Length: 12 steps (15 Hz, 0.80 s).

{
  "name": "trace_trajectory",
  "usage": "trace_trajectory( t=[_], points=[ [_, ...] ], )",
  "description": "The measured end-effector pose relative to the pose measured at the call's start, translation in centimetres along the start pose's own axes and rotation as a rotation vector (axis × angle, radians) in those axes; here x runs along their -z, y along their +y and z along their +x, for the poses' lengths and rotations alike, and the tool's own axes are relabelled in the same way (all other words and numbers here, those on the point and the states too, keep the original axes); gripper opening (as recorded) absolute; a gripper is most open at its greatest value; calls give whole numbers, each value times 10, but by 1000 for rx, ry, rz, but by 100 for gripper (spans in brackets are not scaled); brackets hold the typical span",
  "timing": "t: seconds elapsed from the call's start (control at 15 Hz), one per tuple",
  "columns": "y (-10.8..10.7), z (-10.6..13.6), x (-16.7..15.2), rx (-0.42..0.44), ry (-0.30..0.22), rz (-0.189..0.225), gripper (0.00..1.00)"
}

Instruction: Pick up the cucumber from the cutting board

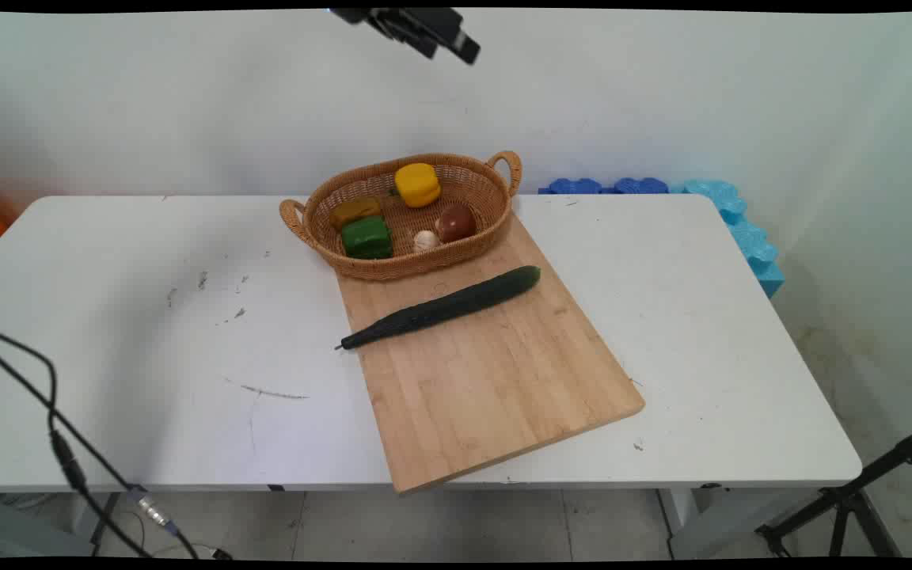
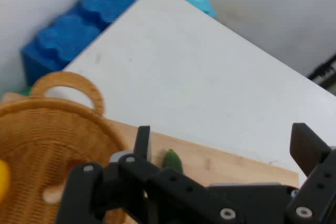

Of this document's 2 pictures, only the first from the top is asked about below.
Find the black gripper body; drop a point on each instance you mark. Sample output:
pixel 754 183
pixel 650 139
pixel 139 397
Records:
pixel 361 14

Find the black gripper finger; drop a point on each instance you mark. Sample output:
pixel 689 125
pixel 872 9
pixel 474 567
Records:
pixel 448 33
pixel 412 38

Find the dark green cucumber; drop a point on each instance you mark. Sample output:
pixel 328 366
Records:
pixel 444 305

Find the yellow bell pepper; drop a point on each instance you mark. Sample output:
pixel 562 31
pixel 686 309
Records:
pixel 417 184

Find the orange-brown bell pepper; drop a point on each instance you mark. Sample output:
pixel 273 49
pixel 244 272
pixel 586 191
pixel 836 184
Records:
pixel 355 210

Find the brown round onion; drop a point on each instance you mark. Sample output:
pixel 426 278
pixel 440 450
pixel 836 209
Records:
pixel 456 222

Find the white garlic bulb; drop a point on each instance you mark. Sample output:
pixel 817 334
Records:
pixel 425 240

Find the green bell pepper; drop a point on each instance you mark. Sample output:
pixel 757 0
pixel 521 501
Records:
pixel 366 237

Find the bamboo cutting board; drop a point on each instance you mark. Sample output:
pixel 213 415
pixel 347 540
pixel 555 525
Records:
pixel 488 364

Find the light blue foam mat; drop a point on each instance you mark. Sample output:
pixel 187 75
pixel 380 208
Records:
pixel 745 233

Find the white table leg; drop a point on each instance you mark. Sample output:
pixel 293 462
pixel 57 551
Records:
pixel 678 518

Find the black tripod stand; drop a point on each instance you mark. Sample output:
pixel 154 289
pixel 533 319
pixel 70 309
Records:
pixel 852 495

